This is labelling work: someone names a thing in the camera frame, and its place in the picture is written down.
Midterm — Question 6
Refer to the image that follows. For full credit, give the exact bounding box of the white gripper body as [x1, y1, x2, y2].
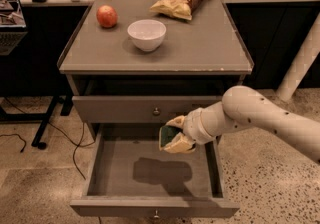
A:
[183, 108, 215, 145]

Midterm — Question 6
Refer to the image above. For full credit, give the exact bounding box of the grey drawer cabinet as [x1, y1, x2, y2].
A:
[59, 0, 253, 136]

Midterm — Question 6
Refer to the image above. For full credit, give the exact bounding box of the white diagonal post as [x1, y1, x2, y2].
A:
[276, 14, 320, 101]

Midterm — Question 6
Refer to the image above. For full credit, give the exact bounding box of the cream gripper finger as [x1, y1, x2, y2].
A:
[166, 115, 185, 129]
[159, 132, 195, 154]

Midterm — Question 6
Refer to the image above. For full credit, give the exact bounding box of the red apple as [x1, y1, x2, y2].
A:
[96, 5, 118, 28]

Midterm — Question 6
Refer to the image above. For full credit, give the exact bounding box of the grey open middle drawer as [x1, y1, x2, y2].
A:
[70, 124, 239, 218]

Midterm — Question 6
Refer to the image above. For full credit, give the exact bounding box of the loose black cable end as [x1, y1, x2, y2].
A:
[0, 132, 28, 153]

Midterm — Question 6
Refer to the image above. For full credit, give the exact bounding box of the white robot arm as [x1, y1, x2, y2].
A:
[159, 86, 320, 162]

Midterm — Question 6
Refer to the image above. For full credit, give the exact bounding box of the brass drawer knob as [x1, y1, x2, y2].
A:
[153, 210, 160, 220]
[153, 107, 161, 116]

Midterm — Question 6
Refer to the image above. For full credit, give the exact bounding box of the brass middle drawer knob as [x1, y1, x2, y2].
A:
[153, 210, 160, 220]

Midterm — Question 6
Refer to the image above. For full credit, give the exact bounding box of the white bowl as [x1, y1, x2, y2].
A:
[127, 19, 167, 52]

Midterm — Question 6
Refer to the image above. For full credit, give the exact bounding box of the black side table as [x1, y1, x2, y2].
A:
[0, 0, 74, 149]

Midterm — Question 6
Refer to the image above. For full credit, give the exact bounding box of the brass top drawer knob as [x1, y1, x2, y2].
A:
[153, 107, 161, 116]

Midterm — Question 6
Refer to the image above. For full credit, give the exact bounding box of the green yellow sponge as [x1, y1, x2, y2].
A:
[159, 125, 181, 150]

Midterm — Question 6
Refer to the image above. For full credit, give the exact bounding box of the grey top drawer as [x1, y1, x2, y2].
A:
[72, 96, 221, 123]

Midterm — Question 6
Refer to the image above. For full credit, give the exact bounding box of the black floor cable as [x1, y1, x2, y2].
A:
[3, 96, 98, 181]

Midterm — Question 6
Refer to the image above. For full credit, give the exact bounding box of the yellow brown chip bag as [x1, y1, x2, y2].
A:
[150, 0, 203, 21]

